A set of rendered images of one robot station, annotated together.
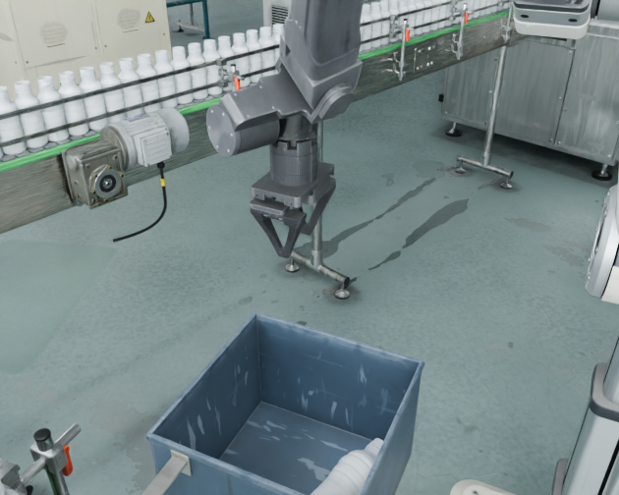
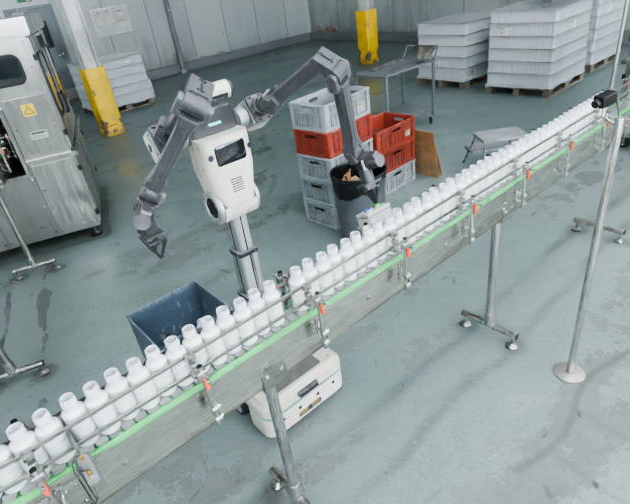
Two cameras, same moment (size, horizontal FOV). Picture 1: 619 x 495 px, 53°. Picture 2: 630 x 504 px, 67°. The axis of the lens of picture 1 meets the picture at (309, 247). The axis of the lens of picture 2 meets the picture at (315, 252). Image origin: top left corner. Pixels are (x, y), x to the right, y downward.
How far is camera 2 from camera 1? 1.29 m
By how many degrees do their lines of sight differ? 52
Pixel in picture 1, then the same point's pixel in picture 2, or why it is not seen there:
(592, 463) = (249, 274)
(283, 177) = (152, 231)
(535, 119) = (38, 225)
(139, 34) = not seen: outside the picture
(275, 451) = not seen: hidden behind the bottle
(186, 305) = not seen: outside the picture
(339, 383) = (171, 315)
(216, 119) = (139, 219)
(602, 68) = (58, 179)
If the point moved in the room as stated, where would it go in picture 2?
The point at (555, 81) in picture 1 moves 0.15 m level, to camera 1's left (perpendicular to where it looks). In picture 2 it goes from (35, 198) to (21, 205)
